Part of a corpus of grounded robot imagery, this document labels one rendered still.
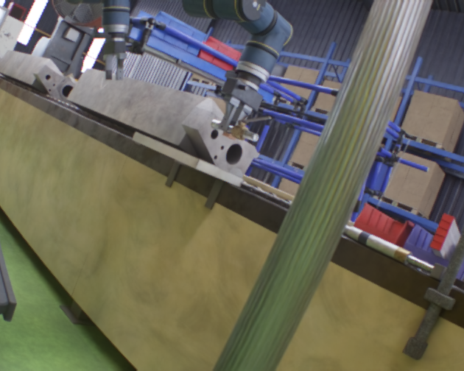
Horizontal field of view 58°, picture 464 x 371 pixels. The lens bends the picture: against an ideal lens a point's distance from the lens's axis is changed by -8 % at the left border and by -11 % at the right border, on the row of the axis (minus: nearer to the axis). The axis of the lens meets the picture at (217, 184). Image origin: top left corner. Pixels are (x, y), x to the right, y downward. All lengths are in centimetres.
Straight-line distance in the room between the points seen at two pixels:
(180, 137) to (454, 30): 1267
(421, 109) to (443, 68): 238
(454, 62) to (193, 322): 1246
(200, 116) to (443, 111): 986
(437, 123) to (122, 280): 994
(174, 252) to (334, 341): 60
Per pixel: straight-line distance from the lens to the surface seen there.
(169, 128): 163
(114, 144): 186
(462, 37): 1372
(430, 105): 1127
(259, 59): 138
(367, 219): 172
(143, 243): 157
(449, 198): 1197
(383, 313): 106
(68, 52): 855
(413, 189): 1070
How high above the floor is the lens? 79
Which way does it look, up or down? 2 degrees down
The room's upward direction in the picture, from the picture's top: 24 degrees clockwise
